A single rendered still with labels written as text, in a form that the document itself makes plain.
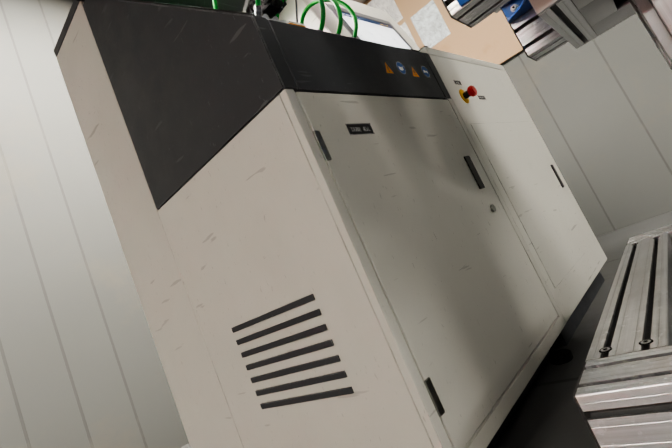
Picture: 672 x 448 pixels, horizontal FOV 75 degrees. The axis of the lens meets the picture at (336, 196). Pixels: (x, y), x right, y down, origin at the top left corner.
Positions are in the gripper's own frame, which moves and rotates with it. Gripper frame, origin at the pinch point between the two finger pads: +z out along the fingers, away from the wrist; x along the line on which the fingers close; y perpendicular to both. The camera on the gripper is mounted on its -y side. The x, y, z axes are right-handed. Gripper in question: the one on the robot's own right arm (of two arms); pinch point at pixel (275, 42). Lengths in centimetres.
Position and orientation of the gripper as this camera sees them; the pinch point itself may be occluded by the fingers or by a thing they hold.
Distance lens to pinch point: 136.3
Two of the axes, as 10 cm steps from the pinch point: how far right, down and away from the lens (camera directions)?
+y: 6.6, -4.1, -6.3
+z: 4.0, 9.0, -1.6
